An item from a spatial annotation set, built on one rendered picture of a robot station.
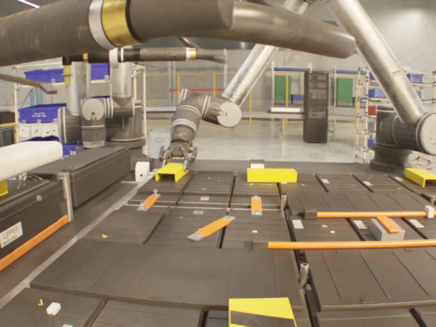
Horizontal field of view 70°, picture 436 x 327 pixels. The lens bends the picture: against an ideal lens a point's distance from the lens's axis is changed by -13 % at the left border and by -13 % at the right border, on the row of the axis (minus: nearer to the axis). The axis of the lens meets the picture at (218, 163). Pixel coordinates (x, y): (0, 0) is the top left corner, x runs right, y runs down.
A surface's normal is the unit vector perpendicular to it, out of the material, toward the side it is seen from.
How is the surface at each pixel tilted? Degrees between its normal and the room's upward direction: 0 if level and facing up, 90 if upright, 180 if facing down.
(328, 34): 82
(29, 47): 131
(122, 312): 0
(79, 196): 90
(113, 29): 124
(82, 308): 0
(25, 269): 0
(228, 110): 90
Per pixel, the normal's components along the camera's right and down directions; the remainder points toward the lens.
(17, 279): 0.00, -0.98
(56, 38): -0.28, 0.69
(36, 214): 1.00, 0.02
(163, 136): 0.11, 0.19
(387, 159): -0.67, 0.15
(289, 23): 0.53, 0.01
